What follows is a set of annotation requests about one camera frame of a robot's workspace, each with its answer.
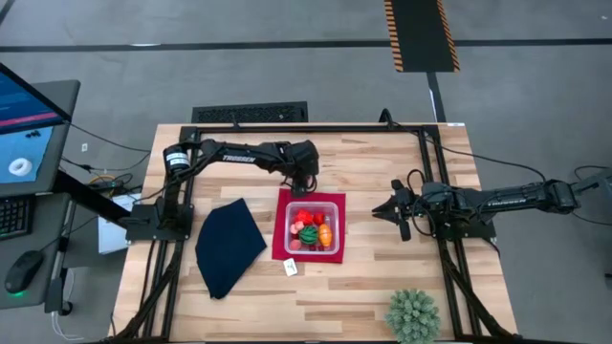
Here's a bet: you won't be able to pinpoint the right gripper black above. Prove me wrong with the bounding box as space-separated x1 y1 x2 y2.
371 179 427 243

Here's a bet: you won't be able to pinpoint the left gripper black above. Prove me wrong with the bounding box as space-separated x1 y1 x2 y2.
279 139 321 199

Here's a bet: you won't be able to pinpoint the green striped watermelon ball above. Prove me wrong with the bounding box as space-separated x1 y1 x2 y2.
298 226 320 247

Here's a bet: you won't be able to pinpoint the clear plastic container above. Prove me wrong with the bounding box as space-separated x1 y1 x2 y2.
284 200 340 256

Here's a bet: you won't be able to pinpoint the red cloth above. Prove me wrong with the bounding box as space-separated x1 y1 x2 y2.
271 187 347 265

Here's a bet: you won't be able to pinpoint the black keyboard top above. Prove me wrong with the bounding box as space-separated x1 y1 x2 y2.
191 100 310 124

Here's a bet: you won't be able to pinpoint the black keyboard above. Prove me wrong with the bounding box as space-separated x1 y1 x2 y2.
191 100 310 124
0 195 34 240

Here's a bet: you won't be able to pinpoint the dark blue cloth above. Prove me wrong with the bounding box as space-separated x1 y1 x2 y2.
194 198 268 301

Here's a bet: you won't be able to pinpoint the green artificial plant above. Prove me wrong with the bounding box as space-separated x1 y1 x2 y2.
384 288 443 344

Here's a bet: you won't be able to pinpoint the black mat orange striped edges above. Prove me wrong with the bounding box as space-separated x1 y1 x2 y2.
383 0 462 74

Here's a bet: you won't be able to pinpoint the white box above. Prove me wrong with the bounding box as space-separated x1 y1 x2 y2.
98 193 142 255

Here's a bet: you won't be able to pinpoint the black desk support bar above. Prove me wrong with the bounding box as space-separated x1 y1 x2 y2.
50 169 133 229

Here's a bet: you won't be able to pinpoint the grey side desk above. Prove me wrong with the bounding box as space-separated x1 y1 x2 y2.
0 79 81 312

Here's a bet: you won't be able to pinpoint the computer monitor blue screen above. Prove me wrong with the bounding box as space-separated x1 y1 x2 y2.
0 61 73 197

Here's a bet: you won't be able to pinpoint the black computer mouse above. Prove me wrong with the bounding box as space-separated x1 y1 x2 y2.
4 250 44 295

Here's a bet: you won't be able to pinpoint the black aluminium table frame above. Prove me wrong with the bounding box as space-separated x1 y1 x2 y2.
112 123 522 344

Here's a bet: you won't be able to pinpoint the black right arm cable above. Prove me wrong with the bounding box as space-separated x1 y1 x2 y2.
379 108 549 183

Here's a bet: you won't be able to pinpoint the black floor cable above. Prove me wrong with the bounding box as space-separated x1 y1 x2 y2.
59 122 152 174

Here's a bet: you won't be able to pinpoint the grey floor stand with cables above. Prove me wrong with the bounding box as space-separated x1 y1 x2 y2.
571 164 612 226

